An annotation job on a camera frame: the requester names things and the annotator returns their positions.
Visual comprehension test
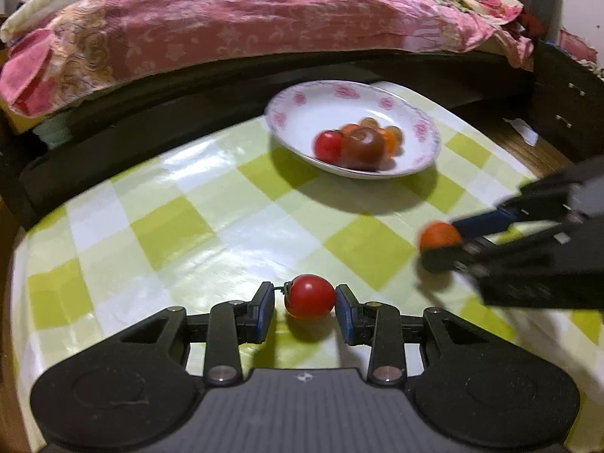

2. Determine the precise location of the red cloth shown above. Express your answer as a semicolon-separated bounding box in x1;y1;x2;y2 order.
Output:
518;8;544;39

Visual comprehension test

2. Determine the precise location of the dark purple tomato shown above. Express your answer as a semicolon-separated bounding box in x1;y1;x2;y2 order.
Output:
341;126;386;172

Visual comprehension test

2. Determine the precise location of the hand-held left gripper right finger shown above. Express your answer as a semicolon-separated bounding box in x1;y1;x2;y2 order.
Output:
334;285;498;386

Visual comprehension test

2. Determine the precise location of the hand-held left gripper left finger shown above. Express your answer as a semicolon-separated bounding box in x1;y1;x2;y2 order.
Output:
111;282;276;386

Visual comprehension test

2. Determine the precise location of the white floral rim plate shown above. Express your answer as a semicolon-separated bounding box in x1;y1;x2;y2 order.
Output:
264;80;442;180

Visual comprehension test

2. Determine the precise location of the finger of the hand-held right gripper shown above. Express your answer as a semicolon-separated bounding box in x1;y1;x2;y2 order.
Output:
450;156;604;238
419;223;575;277

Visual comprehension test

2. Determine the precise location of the dark bed frame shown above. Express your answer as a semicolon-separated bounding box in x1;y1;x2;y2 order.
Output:
0;47;536;230

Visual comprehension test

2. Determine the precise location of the white paper scrap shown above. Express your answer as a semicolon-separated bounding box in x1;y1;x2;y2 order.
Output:
501;117;539;148

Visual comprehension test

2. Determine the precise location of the red cherry tomato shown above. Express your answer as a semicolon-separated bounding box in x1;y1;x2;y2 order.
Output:
313;130;345;164
282;274;337;322

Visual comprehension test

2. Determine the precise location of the dark nightstand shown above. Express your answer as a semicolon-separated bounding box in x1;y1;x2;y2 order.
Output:
532;40;604;163

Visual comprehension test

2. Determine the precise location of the pink floral blanket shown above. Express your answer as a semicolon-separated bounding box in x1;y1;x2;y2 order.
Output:
0;0;536;119

